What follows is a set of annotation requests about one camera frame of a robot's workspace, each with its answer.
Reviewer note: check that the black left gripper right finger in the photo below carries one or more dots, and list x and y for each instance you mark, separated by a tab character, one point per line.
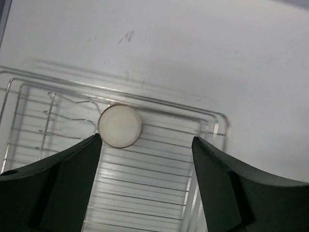
238	197

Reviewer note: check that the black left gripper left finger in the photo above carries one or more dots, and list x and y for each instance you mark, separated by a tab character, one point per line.
50	195

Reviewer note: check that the brown and white paper cup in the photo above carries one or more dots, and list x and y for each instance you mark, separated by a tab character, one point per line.
120	126

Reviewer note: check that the metal wire dish rack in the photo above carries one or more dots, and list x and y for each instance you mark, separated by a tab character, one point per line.
150	186

